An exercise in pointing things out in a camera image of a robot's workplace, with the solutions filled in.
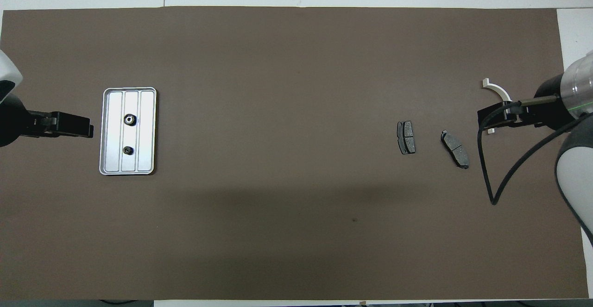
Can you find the brown table mat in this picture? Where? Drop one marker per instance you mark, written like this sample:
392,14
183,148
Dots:
296,112

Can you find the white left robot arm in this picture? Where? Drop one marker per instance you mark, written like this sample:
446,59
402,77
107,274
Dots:
7,89

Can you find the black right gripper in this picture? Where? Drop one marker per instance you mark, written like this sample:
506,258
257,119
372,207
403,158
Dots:
509,116

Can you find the white curved plastic bracket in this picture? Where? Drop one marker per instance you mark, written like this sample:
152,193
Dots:
499,90

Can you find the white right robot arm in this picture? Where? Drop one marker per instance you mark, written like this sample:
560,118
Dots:
574,89

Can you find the rectangular dark brake pad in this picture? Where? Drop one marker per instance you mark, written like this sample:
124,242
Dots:
406,136

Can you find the silver metal tray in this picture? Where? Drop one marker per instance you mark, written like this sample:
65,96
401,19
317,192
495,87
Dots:
143,131

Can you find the long curved dark brake pad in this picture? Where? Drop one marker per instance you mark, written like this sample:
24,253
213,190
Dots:
455,148

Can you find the small black bearing gear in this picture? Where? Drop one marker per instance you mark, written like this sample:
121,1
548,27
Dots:
128,150

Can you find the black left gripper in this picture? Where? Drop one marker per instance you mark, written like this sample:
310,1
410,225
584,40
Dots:
55,124

